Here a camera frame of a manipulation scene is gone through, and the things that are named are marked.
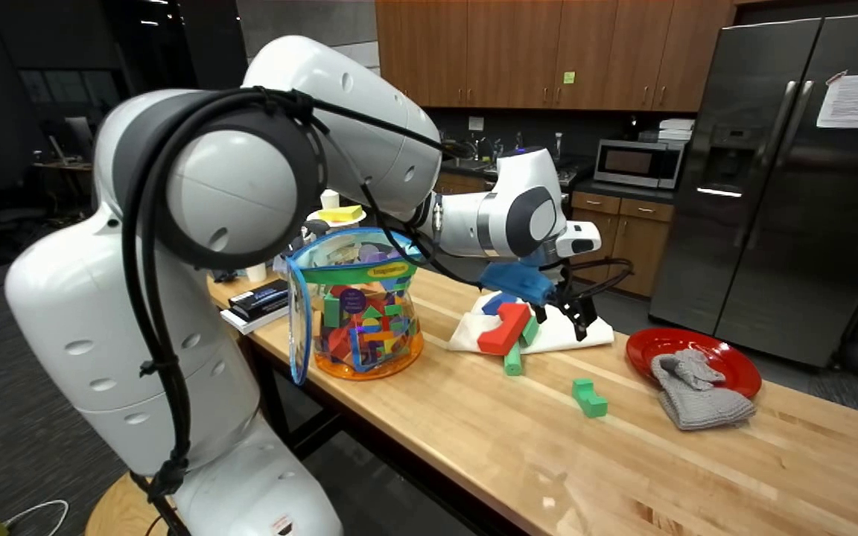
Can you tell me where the stainless steel refrigerator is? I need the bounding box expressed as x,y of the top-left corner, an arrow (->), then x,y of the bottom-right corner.
648,13 -> 858,369

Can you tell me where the white paper sheet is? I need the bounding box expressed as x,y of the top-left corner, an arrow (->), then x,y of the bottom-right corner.
450,291 -> 612,354

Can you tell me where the blue block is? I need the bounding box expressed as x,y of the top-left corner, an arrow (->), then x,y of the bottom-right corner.
483,291 -> 510,315

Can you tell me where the microwave oven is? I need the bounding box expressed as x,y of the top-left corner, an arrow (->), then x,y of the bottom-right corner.
591,141 -> 684,192

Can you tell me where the black book on table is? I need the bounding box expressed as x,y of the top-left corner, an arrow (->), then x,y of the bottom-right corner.
221,281 -> 292,335

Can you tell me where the clear bag of blocks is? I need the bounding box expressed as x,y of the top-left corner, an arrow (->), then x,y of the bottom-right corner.
280,206 -> 423,384

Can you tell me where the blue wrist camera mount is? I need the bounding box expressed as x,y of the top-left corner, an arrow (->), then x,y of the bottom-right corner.
483,259 -> 553,308

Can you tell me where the red plate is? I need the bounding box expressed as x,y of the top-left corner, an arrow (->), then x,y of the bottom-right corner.
626,327 -> 763,400

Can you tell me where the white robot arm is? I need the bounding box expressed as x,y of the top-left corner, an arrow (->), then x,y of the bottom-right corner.
5,35 -> 602,536

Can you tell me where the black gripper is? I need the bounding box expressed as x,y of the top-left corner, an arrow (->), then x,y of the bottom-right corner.
551,284 -> 597,340

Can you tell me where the green block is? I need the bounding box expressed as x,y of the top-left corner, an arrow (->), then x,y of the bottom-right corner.
572,379 -> 606,418
501,318 -> 539,376

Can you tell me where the grey cloth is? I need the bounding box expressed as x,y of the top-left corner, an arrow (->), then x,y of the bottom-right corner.
648,348 -> 754,431

